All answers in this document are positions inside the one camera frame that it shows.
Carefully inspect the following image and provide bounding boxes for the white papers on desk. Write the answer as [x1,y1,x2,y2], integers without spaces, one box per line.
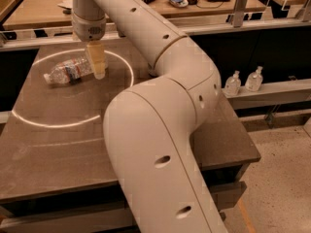
[57,0,73,9]

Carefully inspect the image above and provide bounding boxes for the right metal post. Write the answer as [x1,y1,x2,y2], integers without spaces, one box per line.
[231,0,248,27]

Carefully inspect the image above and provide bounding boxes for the blue white face mask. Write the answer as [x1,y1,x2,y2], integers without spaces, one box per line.
[168,0,189,8]

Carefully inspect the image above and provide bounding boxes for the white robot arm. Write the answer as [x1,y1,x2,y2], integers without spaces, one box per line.
[73,0,227,233]

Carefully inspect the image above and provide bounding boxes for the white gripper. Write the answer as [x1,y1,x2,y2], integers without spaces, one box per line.
[72,14,106,80]

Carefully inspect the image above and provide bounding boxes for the clear sanitizer bottle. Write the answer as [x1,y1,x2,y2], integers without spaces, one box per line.
[245,66,263,92]
[225,71,241,96]

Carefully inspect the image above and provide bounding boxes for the left clear sanitizer bottle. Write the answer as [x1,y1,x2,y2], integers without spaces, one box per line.
[225,71,241,96]

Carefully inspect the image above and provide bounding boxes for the clear plastic water bottle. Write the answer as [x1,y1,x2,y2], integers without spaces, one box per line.
[44,56,92,84]

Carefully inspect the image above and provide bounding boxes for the right clear sanitizer bottle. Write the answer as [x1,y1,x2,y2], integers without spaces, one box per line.
[245,66,263,92]

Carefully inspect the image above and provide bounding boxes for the wooden background desk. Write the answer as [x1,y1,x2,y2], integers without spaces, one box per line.
[2,0,267,31]

